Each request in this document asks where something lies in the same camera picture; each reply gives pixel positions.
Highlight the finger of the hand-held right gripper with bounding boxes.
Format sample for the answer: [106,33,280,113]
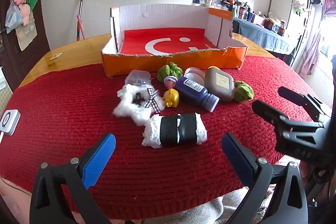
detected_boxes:
[279,87,331,122]
[252,100,326,135]

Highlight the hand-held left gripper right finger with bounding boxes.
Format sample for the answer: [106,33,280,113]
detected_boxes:
[221,133,308,224]

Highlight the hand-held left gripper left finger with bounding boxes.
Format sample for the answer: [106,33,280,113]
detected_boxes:
[29,133,116,224]

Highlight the green scrunchie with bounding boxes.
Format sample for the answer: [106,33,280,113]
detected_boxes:
[157,62,184,82]
[234,80,255,103]

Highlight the grey rounded case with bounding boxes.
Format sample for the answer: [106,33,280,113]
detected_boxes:
[204,68,236,102]

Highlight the white fluffy plush toy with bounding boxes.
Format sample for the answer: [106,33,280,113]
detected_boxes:
[113,84,166,125]

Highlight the white fluffy black-banded roll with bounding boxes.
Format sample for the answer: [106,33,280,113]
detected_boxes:
[142,113,208,149]

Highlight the purple bottle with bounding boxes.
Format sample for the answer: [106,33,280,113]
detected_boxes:
[175,76,220,112]

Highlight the clear round lid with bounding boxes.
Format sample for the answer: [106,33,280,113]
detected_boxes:
[184,67,206,85]

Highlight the yellow toy figure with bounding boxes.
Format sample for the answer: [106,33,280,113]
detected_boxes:
[162,88,180,108]

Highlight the small clear plastic box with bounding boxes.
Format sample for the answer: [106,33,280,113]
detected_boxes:
[125,70,151,86]

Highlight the small pink toy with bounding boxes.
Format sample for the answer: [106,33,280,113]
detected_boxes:
[163,76,178,89]

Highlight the orange cardboard box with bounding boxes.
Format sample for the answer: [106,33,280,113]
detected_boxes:
[101,4,248,79]

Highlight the pink curtain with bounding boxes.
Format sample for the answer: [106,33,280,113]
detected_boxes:
[299,0,336,79]

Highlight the person's grey clothing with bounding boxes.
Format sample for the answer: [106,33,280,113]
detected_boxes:
[143,187,276,224]

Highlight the red knit mat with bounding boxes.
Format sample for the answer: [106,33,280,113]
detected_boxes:
[0,55,323,220]

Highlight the blue table cloth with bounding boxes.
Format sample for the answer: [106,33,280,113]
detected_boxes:
[232,17,296,54]

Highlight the bright window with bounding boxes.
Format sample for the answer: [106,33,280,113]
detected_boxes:
[316,0,336,75]

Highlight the white green plush toy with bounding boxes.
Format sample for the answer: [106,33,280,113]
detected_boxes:
[293,0,311,16]

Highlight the side table with bottles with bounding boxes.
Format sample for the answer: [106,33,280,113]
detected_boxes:
[193,0,289,37]

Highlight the white square device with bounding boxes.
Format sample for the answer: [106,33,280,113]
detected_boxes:
[0,109,21,136]

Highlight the pink stick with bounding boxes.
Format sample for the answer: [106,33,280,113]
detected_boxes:
[77,15,86,40]

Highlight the dark brown door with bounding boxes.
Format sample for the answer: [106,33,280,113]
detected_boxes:
[0,0,51,90]

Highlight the brown paper bag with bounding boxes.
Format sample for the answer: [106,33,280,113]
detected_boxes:
[14,17,37,51]

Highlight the silver pole orange cap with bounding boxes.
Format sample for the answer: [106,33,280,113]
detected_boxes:
[76,0,87,41]

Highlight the clear plastic bag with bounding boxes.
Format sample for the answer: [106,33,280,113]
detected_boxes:
[5,0,23,34]

